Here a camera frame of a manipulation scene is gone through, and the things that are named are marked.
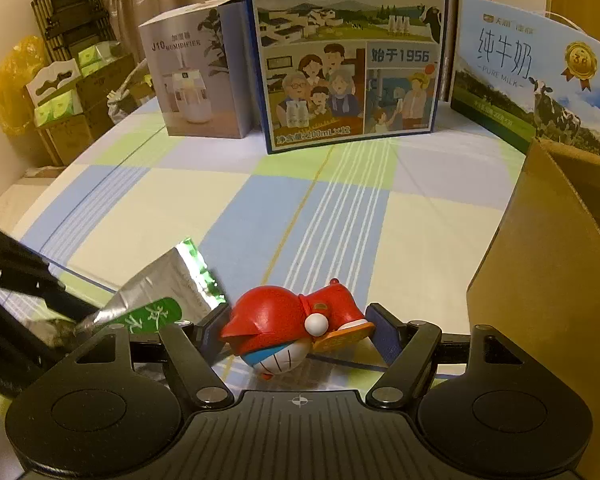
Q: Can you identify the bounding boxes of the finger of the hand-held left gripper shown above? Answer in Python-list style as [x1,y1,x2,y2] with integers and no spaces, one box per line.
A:
[0,280,101,347]
[0,217,67,295]

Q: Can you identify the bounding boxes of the black folding rack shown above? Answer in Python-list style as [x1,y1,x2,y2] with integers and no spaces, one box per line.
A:
[30,0,119,63]

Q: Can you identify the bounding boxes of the carton of green tissue packs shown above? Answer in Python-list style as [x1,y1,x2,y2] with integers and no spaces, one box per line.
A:
[77,42,137,82]

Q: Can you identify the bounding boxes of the white top tissue carton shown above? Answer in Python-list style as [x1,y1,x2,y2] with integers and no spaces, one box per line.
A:
[26,57,84,129]

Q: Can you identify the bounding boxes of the crumpled grey bag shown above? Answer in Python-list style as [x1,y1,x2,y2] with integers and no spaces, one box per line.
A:
[106,87,142,125]

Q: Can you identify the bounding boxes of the blue milk carton box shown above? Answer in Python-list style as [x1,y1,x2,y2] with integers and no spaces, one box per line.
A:
[242,0,454,156]

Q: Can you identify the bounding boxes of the cardboard box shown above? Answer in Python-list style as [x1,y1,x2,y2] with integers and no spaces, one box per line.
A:
[466,137,600,363]

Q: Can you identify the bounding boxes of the cow print milk box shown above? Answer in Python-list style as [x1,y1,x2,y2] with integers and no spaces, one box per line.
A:
[450,0,600,161]

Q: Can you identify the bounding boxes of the stack of brown cartons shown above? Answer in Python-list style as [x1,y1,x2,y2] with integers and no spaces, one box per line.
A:
[35,55,153,167]

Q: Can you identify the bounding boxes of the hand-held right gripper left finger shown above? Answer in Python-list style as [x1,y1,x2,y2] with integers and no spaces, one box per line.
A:
[75,305,233,409]

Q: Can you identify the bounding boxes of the red cat figurine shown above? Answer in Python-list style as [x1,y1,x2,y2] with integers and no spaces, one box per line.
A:
[219,277,377,381]

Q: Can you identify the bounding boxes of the humidifier product box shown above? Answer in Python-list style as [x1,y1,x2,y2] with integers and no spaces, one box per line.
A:
[139,0,254,140]

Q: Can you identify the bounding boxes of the checked tablecloth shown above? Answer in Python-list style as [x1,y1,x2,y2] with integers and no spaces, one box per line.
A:
[0,97,531,411]

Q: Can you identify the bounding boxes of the yellow plastic bag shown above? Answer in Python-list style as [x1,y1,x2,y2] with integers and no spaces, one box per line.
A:
[0,35,48,137]

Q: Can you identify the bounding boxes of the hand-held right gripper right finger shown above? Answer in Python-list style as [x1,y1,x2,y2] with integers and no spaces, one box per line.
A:
[365,302,514,412]

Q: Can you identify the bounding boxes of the silver foil pouch green label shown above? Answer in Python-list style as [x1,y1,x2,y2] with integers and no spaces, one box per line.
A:
[42,237,230,350]

